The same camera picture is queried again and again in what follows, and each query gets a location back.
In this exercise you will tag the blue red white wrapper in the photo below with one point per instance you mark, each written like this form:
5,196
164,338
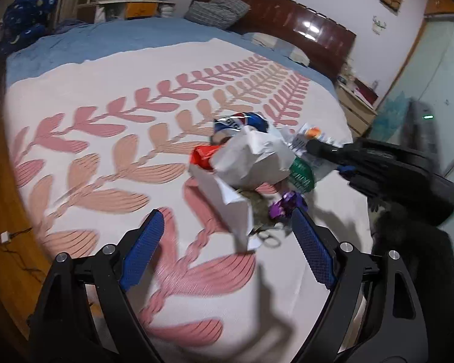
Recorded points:
246,121

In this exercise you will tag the white plug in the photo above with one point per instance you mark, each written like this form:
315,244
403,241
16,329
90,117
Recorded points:
3,236

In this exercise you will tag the dark red wooden headboard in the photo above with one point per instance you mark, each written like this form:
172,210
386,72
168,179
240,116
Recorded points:
287,15

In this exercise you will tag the green white packet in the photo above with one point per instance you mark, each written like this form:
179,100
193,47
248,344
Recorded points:
300,176

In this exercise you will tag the white deer wall hook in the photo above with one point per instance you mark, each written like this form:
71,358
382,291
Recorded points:
380,25

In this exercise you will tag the purple foil wrapper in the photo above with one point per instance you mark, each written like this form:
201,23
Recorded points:
285,205

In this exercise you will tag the white pink leaf printed blanket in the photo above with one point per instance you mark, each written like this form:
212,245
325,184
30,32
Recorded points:
98,94

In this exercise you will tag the clear plastic orange packet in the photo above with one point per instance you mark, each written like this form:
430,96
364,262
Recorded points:
310,134

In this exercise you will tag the blue white pillow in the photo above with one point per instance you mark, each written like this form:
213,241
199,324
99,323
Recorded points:
272,42

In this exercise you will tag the white folded paper bag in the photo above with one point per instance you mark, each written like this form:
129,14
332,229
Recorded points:
227,204

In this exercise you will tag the dark blue star printed cloth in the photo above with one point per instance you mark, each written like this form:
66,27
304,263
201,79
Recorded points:
26,19

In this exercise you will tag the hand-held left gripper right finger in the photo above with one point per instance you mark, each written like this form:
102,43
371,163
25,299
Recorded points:
314,249

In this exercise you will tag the person's right forearm black sleeve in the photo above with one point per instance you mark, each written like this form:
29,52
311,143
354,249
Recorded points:
420,264

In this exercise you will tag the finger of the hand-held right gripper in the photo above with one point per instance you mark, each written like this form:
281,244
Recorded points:
329,151
350,170

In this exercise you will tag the blue bed sheet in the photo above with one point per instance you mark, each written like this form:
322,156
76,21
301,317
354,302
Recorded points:
98,37

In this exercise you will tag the red snack packet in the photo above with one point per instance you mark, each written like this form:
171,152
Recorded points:
204,155

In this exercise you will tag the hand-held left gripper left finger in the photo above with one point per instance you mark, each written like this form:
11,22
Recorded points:
143,245

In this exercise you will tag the blue flower wardrobe door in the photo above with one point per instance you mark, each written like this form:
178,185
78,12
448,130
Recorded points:
420,68

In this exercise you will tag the light wooden nightstand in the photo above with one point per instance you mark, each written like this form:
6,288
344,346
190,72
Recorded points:
357,115

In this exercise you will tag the grey plaid pillow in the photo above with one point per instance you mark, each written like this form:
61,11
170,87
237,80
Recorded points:
217,11

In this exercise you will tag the red flat box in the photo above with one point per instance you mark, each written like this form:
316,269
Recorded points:
365,91

